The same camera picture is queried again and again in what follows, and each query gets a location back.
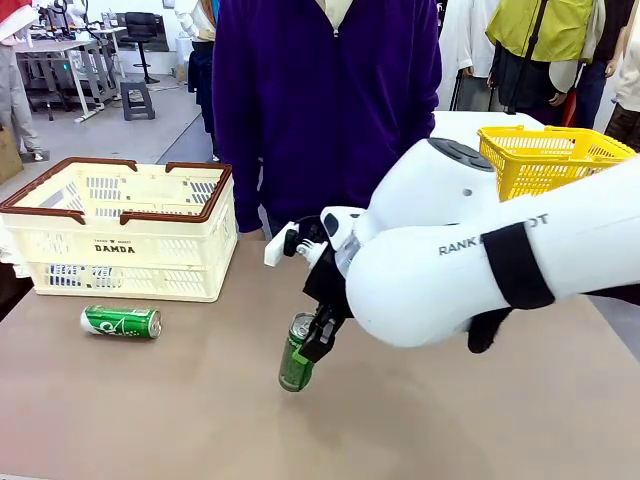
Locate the person's left forearm purple sleeve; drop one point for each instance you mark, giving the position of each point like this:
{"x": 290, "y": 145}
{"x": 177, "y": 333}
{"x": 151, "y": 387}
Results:
{"x": 425, "y": 130}

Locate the mannequin in white garment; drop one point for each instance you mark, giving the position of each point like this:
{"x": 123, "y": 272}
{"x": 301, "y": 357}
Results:
{"x": 470, "y": 45}

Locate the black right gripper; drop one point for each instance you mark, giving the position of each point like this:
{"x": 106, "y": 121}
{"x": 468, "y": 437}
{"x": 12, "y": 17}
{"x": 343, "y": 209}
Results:
{"x": 327, "y": 285}

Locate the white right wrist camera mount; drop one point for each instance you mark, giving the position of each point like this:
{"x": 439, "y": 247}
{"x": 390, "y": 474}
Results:
{"x": 277, "y": 250}

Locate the person's right forearm purple sleeve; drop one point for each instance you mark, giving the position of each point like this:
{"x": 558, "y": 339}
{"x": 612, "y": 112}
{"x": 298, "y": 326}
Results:
{"x": 240, "y": 190}

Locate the brown cardboard box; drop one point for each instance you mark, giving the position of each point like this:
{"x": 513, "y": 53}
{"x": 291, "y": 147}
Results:
{"x": 9, "y": 155}

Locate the green white soda can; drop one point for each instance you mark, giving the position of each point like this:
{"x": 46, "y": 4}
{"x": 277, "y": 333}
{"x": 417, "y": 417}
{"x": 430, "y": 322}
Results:
{"x": 120, "y": 322}

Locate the mannequin in dark top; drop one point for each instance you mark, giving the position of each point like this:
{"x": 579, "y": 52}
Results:
{"x": 600, "y": 75}

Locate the yellow plastic shopping basket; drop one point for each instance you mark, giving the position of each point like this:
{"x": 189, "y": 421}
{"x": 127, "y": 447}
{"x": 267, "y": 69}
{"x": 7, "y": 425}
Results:
{"x": 540, "y": 170}

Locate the grey step stool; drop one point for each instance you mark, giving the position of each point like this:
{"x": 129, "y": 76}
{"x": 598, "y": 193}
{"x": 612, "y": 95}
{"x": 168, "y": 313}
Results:
{"x": 136, "y": 102}

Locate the mannequin in cream top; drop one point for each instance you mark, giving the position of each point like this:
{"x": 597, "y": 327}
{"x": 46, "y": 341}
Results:
{"x": 627, "y": 75}

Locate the mannequin in yellow-green jacket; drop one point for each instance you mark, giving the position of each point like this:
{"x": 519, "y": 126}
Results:
{"x": 540, "y": 35}

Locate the person in purple hoodie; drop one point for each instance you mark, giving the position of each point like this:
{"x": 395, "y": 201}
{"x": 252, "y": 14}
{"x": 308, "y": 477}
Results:
{"x": 325, "y": 100}

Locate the black office chair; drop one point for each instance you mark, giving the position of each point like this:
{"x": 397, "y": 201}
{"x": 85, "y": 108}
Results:
{"x": 142, "y": 30}

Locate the cream shopping basket brown rim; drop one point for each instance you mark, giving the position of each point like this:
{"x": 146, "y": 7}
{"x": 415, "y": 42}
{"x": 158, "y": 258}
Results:
{"x": 150, "y": 250}

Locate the dark green drink can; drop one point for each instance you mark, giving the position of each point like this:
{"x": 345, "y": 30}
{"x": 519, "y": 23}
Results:
{"x": 295, "y": 370}

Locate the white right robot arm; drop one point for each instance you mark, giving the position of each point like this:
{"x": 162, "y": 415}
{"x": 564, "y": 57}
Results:
{"x": 425, "y": 290}

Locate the blue white drink can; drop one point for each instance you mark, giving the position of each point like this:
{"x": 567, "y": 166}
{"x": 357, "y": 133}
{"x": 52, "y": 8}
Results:
{"x": 85, "y": 276}

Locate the person in grey trousers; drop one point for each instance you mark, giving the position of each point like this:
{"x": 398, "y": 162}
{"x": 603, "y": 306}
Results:
{"x": 15, "y": 100}

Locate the white table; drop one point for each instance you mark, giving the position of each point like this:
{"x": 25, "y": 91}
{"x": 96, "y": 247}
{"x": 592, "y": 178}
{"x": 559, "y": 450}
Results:
{"x": 500, "y": 120}

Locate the white standing desk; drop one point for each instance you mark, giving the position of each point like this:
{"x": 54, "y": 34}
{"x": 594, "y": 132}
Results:
{"x": 60, "y": 65}

